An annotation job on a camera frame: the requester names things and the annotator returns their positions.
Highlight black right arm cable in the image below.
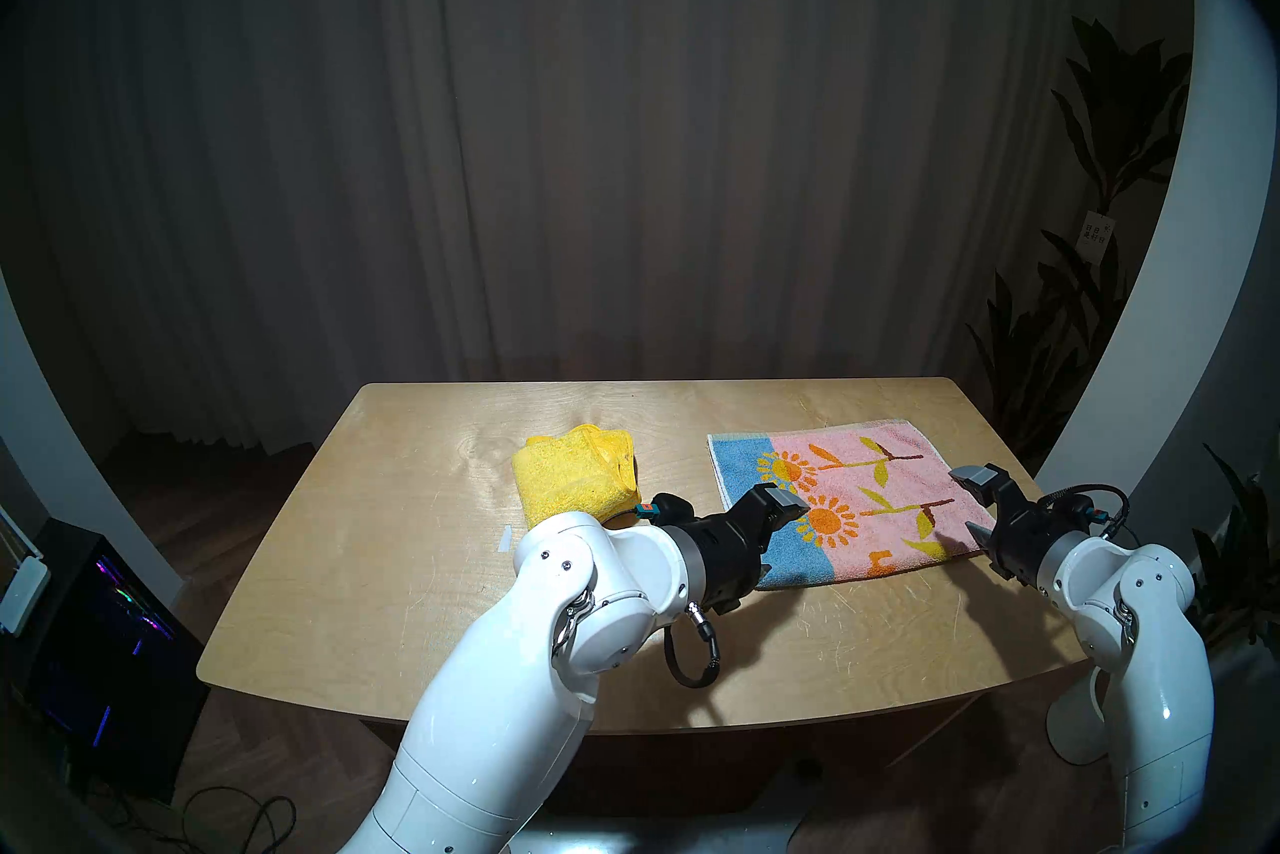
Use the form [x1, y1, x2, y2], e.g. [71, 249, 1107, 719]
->
[1038, 483, 1132, 545]

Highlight black computer tower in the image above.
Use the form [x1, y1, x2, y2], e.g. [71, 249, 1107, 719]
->
[24, 520, 207, 805]

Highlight grey pleated curtain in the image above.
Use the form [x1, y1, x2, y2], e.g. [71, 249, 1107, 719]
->
[0, 0, 1201, 455]

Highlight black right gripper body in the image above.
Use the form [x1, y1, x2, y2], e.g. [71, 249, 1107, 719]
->
[985, 482, 1066, 585]

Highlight tall dark leafy plant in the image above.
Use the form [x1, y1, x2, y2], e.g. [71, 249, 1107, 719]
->
[964, 16, 1194, 465]

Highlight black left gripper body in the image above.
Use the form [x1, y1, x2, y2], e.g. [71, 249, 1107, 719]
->
[668, 502, 776, 613]

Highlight white round plant pot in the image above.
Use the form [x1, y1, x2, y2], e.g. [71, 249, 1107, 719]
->
[1046, 660, 1113, 767]

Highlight small dark leafy plant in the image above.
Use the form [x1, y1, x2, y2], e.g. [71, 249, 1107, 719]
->
[1180, 446, 1280, 663]

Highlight white wall device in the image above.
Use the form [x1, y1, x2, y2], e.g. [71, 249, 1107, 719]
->
[0, 550, 50, 636]

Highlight white curved arch panel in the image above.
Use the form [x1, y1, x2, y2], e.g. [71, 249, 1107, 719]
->
[0, 270, 187, 609]
[1034, 0, 1280, 645]

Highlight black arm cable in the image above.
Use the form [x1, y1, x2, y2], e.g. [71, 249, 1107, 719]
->
[664, 606, 722, 691]
[1038, 483, 1132, 545]

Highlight yellow terry towel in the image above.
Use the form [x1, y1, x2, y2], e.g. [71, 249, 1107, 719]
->
[511, 424, 642, 531]

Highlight pink blue sunflower towel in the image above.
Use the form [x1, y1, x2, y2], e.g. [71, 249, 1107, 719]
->
[707, 419, 1002, 592]

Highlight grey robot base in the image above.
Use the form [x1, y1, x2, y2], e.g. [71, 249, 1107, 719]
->
[510, 812, 803, 854]

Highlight black floor cables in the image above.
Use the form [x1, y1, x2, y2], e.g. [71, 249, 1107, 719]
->
[172, 786, 303, 854]

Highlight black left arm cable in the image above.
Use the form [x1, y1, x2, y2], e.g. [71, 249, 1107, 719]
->
[664, 606, 722, 691]

